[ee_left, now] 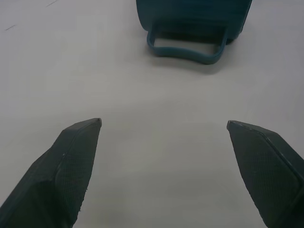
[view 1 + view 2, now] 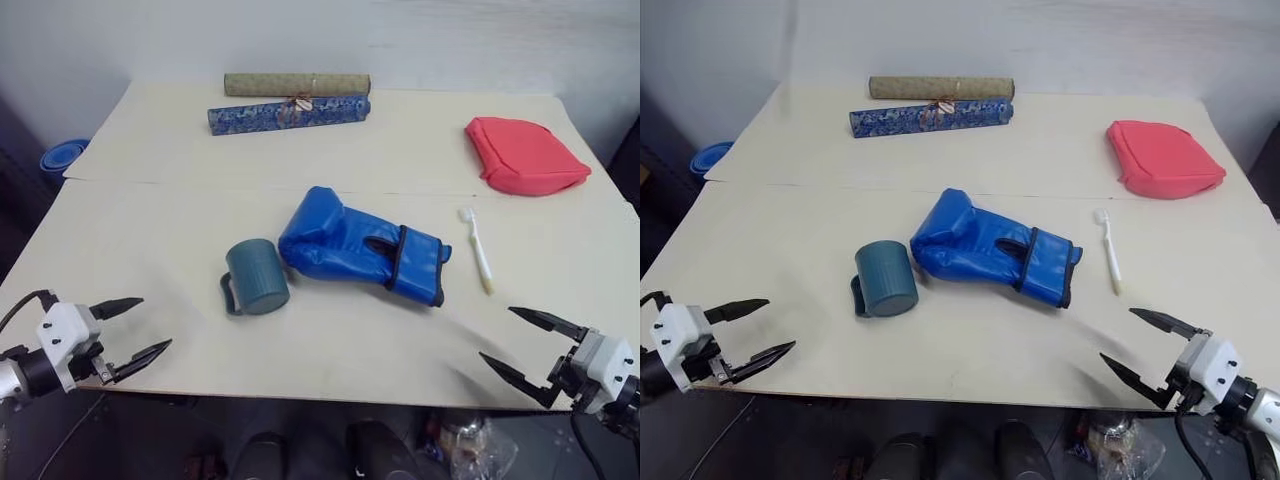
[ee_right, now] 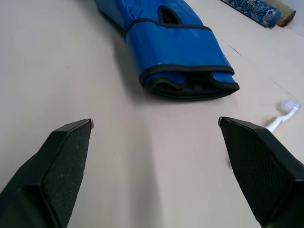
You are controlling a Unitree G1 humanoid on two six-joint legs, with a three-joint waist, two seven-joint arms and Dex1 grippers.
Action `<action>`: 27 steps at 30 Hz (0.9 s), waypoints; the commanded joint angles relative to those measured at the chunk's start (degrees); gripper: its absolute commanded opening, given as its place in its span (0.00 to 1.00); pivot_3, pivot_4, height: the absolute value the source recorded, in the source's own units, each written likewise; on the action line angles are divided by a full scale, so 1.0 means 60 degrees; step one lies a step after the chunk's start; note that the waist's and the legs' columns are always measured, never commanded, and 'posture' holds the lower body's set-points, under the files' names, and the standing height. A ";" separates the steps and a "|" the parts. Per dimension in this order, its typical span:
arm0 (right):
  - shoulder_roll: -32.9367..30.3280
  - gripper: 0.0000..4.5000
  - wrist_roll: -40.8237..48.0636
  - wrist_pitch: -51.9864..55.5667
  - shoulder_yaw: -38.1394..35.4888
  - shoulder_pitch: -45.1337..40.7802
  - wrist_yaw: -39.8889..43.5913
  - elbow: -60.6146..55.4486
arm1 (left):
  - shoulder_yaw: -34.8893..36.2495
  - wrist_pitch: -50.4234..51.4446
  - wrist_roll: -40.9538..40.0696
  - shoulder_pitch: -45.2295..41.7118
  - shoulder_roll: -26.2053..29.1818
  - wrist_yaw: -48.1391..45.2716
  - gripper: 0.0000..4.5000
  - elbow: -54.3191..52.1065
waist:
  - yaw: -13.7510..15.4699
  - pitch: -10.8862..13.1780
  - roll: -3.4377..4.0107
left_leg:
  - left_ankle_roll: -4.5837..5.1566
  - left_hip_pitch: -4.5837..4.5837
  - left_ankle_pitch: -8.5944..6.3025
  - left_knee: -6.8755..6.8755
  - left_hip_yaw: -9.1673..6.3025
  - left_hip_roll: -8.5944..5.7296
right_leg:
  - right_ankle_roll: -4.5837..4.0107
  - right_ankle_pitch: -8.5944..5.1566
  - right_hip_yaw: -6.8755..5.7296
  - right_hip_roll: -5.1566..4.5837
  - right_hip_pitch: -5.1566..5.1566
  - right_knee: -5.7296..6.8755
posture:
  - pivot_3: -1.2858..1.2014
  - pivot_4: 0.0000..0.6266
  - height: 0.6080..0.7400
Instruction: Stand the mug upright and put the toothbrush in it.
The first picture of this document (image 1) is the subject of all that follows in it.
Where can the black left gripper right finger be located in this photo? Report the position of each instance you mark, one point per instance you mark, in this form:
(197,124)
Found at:
(263,173)

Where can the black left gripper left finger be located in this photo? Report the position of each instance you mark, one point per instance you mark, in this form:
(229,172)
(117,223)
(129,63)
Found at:
(59,180)

